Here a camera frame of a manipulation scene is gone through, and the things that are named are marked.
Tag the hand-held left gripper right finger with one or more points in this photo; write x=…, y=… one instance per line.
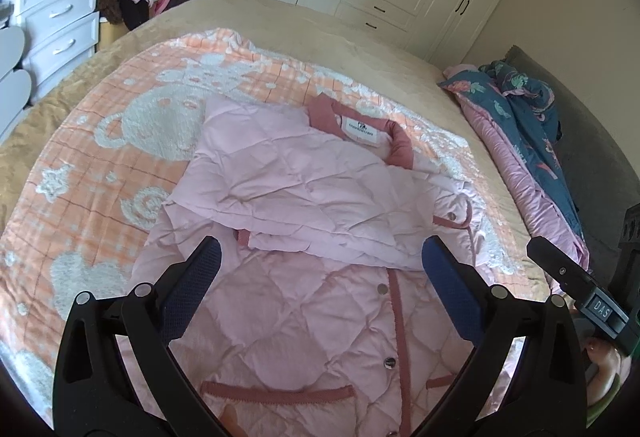
x=450, y=287

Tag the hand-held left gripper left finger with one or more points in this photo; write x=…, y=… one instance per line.
x=192, y=287

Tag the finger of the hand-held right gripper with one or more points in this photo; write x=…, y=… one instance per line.
x=562, y=270

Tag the pink quilted jacket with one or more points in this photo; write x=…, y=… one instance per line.
x=300, y=197

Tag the person's right hand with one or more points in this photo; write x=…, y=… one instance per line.
x=607, y=362

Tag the grey upholstered headboard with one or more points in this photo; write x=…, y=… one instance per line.
x=600, y=157

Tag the orange plaid blanket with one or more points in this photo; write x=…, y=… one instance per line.
x=100, y=197

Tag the blue floral quilt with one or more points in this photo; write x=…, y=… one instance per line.
x=520, y=132

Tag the white rounded panel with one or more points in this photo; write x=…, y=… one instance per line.
x=15, y=102
x=10, y=49

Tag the beige box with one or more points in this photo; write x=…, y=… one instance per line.
x=112, y=32

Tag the bed with beige sheet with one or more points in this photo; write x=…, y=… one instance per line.
x=325, y=32

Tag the white drawer chest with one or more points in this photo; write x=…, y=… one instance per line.
x=55, y=17

